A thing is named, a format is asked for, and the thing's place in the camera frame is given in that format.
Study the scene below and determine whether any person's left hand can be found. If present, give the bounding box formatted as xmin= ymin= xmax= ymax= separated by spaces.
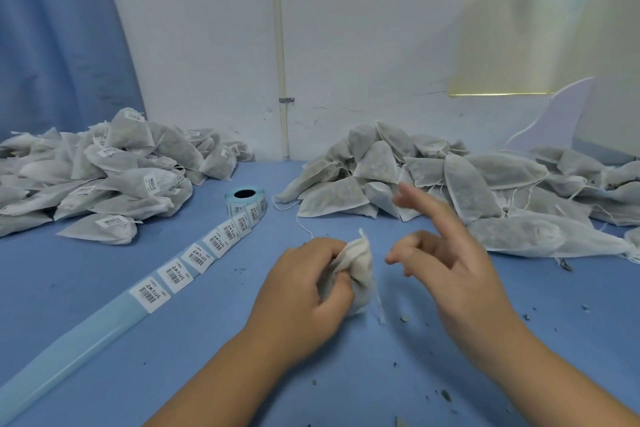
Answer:
xmin=245 ymin=236 xmax=357 ymax=365

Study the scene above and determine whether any person's right hand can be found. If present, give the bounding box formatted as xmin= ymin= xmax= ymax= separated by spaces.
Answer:
xmin=385 ymin=181 xmax=528 ymax=355

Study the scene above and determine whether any white pouch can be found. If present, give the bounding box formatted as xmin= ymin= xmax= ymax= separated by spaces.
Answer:
xmin=320 ymin=230 xmax=387 ymax=325

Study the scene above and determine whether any pile of unlabelled herb bags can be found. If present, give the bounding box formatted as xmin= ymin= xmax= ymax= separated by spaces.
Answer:
xmin=275 ymin=121 xmax=640 ymax=265

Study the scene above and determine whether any blue label roll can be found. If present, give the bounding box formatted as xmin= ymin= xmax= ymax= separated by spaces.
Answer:
xmin=0 ymin=186 xmax=269 ymax=427

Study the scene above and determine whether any pile of labelled herb bags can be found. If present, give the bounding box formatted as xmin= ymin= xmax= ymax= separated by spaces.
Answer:
xmin=0 ymin=107 xmax=254 ymax=246

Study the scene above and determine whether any person's left forearm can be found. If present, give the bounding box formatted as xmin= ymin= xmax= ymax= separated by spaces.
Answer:
xmin=145 ymin=326 xmax=303 ymax=427

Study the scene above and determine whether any white curved board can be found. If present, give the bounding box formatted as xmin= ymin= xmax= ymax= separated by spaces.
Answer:
xmin=505 ymin=77 xmax=596 ymax=155

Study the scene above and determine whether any large beige panel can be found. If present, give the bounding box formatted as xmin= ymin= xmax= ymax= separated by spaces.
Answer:
xmin=575 ymin=0 xmax=640 ymax=157

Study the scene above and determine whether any blue curtain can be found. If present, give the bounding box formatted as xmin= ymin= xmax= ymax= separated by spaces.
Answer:
xmin=0 ymin=0 xmax=146 ymax=141

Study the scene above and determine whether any white wall pipe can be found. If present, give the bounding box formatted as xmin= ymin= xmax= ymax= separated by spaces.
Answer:
xmin=270 ymin=0 xmax=293 ymax=163

